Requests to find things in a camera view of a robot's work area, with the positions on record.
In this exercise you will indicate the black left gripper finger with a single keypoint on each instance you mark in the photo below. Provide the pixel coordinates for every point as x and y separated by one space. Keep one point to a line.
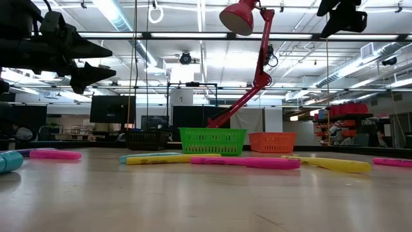
87 75
85 48

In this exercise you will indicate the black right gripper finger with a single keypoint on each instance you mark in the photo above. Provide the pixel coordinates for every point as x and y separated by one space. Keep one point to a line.
338 26
334 5

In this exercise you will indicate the teal highlighter marker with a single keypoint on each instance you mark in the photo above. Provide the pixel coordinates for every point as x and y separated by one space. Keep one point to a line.
145 155

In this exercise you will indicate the yellow highlighter marker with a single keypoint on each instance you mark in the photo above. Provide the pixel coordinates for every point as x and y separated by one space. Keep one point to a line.
338 165
167 158

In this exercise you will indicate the pink highlighter marker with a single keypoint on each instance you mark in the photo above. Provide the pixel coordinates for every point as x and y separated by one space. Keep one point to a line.
251 162
54 154
392 162

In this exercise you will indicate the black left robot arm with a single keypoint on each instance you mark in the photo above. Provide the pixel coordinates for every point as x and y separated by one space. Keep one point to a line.
14 16

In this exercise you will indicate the large black monitor screen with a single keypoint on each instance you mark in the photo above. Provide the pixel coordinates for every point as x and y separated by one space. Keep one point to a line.
112 109

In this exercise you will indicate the black ceiling device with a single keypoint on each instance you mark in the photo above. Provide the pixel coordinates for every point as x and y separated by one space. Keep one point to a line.
389 61

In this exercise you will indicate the person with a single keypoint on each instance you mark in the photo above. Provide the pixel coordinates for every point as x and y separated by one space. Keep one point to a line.
381 138
23 132
334 132

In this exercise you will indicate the small dark screen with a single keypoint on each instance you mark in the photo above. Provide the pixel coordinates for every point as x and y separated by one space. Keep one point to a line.
154 122

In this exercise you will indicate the shelf with red bins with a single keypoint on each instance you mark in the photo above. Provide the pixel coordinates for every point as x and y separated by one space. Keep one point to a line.
351 109

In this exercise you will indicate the black plastic basket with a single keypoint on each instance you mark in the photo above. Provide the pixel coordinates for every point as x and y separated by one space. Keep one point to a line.
146 140

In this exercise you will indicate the red desk lamp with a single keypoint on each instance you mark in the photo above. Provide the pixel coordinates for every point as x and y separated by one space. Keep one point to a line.
261 79

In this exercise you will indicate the blue highlighter marker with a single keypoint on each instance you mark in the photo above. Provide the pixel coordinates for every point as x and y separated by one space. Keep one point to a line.
11 161

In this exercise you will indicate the black partition panel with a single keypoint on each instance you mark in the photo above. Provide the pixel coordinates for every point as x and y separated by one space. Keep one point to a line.
193 117

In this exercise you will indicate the white hanging sheet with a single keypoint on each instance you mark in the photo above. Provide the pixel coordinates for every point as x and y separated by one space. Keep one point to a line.
248 119

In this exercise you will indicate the orange plastic basket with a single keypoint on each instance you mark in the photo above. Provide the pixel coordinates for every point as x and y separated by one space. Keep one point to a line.
272 142

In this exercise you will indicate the green plastic basket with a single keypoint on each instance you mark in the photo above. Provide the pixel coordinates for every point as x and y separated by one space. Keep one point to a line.
212 141

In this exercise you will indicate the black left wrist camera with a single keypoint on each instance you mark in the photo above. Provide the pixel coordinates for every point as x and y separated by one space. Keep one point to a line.
51 22

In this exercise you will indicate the silver ceiling duct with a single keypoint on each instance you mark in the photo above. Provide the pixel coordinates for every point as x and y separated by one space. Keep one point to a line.
380 51
141 51

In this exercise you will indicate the black overhead camera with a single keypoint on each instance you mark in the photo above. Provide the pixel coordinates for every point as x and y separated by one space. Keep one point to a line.
185 58

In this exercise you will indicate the thin black stand frame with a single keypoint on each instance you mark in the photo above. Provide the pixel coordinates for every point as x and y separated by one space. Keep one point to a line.
192 84

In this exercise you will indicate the black overhead frame bar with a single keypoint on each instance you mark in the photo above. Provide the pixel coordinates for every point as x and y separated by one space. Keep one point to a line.
231 35

